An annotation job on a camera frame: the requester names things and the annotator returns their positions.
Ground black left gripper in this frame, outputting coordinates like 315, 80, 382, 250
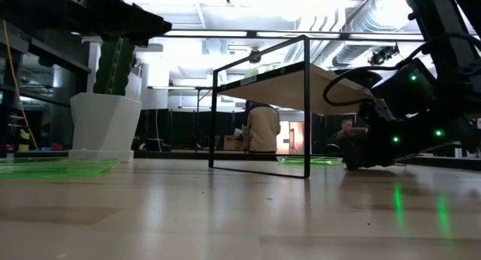
62, 0, 173, 47

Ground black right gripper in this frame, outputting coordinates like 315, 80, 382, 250
340, 98, 409, 170

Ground green transparent plate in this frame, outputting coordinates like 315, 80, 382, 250
0, 157, 122, 181
276, 155, 343, 166

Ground person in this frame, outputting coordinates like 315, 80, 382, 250
333, 118, 371, 147
242, 100, 282, 154

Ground green cactus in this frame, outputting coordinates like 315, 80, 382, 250
92, 37, 136, 97

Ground linear ceiling light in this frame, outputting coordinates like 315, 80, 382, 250
165, 29, 425, 41

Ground white plant pot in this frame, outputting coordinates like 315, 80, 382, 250
68, 92, 143, 163

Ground black ceiling device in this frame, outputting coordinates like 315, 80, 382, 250
368, 44, 400, 67

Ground black room partition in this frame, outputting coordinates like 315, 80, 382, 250
135, 108, 358, 153

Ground cardboard box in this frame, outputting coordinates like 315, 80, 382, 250
224, 135, 245, 151

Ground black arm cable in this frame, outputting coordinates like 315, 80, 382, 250
322, 37, 481, 107

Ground black frame wooden shelf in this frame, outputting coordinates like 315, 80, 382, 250
208, 34, 377, 180

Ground silver ventilation duct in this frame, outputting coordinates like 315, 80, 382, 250
332, 0, 414, 68

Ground black aluminium rig frame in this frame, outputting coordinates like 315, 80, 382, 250
14, 150, 343, 159

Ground yellow cable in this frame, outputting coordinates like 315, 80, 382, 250
2, 21, 40, 151

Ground black frame structure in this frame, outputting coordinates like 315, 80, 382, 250
0, 25, 92, 158

